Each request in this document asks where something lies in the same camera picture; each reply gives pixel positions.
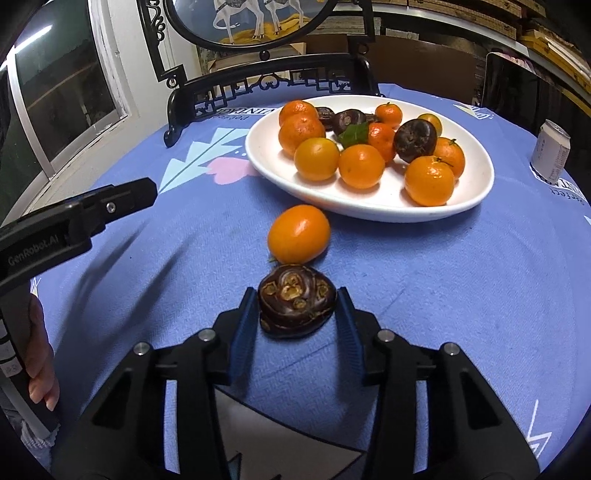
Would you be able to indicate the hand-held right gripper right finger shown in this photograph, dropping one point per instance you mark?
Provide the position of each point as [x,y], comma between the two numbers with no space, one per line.
[348,337]

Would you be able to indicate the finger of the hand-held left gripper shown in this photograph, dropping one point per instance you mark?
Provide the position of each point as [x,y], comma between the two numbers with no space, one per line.
[124,196]

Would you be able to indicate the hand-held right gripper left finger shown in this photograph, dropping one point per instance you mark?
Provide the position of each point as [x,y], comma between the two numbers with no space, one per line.
[244,337]

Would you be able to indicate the dark brown water chestnut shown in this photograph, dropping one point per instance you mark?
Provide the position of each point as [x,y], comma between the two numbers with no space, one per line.
[295,302]
[324,117]
[347,120]
[414,139]

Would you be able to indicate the oval smooth orange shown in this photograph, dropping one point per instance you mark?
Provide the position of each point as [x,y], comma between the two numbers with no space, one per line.
[299,234]

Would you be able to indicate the white oval plate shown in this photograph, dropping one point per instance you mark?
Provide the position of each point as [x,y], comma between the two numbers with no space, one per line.
[268,152]

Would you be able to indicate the orange mandarin with green leaf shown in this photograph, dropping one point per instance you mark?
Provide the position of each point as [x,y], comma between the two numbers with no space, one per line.
[384,138]

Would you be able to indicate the person's left hand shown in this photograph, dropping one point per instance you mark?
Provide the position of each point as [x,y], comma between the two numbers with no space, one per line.
[41,360]

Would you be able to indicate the white framed window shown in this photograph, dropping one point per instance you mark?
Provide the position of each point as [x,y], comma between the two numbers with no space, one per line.
[60,92]

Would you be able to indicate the blue printed tablecloth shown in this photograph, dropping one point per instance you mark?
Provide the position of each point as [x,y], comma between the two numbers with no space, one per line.
[461,277]

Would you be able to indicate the medium smooth orange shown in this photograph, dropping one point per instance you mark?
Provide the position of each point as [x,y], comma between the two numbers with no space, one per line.
[361,167]

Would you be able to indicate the large smooth orange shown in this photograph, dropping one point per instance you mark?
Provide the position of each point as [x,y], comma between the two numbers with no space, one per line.
[316,159]

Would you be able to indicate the round painted black table screen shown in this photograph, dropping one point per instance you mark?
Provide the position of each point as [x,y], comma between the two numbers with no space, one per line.
[258,74]

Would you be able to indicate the small orange kumquat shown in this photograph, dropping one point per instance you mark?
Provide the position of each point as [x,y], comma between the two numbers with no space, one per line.
[435,121]

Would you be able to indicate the white drink can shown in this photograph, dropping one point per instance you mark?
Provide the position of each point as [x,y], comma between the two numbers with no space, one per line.
[549,154]

